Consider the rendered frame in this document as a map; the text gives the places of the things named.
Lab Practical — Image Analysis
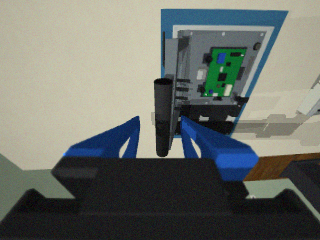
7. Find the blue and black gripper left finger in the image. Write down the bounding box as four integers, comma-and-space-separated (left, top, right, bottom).
62, 116, 140, 158

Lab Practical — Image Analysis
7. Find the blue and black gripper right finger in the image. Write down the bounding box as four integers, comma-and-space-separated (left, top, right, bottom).
180, 115, 259, 181

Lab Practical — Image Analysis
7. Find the green circuit board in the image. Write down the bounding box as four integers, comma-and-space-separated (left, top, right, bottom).
203, 49, 246, 96

